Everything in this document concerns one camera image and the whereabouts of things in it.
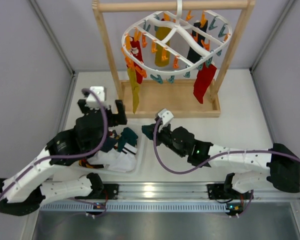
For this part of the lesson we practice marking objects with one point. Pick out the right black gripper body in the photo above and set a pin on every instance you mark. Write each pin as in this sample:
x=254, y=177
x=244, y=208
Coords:
x=159, y=135

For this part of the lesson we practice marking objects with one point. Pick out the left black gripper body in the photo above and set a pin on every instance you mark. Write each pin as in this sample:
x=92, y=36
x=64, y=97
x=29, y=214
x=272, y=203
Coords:
x=112, y=119

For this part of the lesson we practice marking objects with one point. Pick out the white round clip hanger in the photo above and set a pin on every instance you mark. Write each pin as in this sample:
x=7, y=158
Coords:
x=202, y=43

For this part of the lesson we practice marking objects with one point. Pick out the teal sock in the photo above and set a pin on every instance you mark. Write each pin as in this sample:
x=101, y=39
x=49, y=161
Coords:
x=148, y=131

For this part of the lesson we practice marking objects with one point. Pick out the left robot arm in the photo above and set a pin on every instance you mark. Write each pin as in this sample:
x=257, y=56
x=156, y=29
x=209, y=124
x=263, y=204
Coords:
x=28, y=190

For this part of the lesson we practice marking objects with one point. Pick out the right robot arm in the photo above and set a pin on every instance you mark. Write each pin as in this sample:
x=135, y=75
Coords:
x=249, y=169

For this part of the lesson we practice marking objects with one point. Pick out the wooden hanger stand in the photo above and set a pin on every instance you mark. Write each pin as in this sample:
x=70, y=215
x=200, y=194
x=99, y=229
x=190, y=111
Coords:
x=176, y=92

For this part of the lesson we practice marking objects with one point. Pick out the dark green sock in basket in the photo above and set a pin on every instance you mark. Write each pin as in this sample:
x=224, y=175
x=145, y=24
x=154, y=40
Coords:
x=127, y=136

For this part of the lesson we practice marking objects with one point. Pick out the white plastic basket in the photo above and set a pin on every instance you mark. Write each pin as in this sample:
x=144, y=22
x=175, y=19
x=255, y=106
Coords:
x=112, y=143

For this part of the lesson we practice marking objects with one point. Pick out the white sock in basket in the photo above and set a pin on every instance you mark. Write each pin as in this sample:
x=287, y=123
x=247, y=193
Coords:
x=123, y=161

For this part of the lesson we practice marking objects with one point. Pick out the red sock with white pattern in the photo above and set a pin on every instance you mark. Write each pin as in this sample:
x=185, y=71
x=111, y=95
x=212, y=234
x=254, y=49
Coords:
x=137, y=53

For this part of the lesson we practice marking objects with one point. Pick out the mustard sock centre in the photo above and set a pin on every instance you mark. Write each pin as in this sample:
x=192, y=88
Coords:
x=162, y=57

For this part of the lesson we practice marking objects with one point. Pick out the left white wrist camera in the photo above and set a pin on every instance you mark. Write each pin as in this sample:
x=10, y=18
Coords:
x=95, y=97

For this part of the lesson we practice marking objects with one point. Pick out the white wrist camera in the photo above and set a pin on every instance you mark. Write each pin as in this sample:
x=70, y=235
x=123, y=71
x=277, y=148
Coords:
x=165, y=116
x=95, y=97

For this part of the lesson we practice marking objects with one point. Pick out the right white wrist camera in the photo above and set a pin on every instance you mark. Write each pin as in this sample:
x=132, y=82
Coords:
x=165, y=116

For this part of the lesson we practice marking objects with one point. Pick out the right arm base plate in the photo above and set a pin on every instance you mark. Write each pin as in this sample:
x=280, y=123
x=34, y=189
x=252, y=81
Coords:
x=220, y=191

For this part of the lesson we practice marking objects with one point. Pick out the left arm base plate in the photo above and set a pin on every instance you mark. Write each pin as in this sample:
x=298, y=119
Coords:
x=109, y=191

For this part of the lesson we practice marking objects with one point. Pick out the aluminium rail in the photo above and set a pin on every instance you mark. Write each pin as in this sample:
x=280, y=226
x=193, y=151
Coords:
x=189, y=197

